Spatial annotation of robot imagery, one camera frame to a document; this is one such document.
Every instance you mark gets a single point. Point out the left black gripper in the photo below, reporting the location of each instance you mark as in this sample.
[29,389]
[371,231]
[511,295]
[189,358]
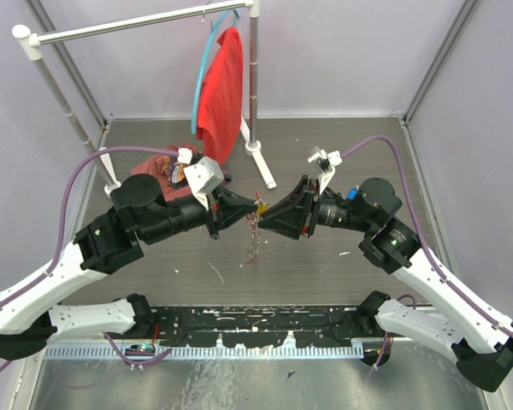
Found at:
[225,207]

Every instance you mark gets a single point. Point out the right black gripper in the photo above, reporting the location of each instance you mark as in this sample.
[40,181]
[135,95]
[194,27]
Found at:
[293,214]

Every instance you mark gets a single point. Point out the red handled keyring with keys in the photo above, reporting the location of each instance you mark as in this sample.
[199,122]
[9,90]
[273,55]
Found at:
[252,223]

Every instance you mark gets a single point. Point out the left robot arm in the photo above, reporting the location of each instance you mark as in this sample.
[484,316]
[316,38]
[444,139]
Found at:
[32,312]

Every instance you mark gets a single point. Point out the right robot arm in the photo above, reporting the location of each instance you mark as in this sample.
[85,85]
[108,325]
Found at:
[476,337]

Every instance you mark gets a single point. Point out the blue and red keys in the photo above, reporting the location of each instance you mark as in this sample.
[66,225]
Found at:
[352,193]

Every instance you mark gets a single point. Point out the dark red printed shirt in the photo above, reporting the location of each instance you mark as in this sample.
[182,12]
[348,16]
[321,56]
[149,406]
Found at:
[169,173]

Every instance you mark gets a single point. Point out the bright red shirt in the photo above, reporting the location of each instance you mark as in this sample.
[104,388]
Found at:
[218,118]

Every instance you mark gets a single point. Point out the small electronics board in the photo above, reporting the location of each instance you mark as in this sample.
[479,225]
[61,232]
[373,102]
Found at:
[140,349]

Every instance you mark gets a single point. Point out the blue clothes hanger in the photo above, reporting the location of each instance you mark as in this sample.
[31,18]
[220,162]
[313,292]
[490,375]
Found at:
[214,29]

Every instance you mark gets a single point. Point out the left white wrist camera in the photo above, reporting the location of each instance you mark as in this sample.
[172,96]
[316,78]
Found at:
[202,177]

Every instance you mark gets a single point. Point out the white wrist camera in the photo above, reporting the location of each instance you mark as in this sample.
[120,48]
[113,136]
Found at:
[202,177]
[327,162]

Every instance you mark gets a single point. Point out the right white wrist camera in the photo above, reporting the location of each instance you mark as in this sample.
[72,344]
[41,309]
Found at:
[327,162]

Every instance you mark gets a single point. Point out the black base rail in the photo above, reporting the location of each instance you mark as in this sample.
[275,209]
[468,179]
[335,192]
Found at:
[259,326]

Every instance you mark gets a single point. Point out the grey cable duct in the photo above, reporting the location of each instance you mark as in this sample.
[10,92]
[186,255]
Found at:
[288,351]

